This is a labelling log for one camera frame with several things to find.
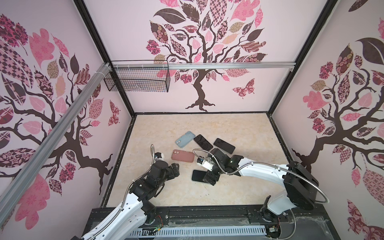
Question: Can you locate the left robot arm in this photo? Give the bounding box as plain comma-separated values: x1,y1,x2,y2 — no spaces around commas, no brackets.
73,160,180,240

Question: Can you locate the white slotted cable duct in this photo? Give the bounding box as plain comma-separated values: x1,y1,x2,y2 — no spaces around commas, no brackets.
126,226,267,239

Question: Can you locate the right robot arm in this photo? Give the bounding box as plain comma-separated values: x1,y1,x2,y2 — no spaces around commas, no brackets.
197,149,319,222

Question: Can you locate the aluminium rail left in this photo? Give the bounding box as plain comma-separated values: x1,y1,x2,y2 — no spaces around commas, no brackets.
1,63,111,224

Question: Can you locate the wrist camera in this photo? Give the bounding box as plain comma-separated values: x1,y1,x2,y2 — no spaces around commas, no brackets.
155,152,165,162
197,158,215,172

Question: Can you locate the aluminium rail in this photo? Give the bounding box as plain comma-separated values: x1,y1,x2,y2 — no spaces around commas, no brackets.
112,61,296,70
1,63,111,224

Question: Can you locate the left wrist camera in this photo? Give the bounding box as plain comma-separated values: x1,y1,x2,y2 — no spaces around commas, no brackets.
155,152,165,162

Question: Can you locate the black base frame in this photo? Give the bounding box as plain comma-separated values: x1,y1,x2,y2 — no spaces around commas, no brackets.
79,205,340,240

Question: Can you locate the left metal conduit cable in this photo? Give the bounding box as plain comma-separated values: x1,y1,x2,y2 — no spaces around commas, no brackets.
86,143,157,240

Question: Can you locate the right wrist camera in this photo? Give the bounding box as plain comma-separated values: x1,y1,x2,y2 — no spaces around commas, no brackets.
197,158,215,172

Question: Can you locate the black phone purple edge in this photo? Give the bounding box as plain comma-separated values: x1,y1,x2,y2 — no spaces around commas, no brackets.
194,135,214,151

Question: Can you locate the pink phone case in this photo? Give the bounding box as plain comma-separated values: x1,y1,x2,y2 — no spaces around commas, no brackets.
171,150,195,163

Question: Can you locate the aluminium rail back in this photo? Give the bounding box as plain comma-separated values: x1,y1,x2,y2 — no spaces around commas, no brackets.
112,61,296,70

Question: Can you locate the black wire basket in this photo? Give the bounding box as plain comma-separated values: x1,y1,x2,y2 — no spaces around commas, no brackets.
104,60,171,93

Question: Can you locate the light blue case far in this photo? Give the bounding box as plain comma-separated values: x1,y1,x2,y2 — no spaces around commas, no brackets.
175,131,196,148

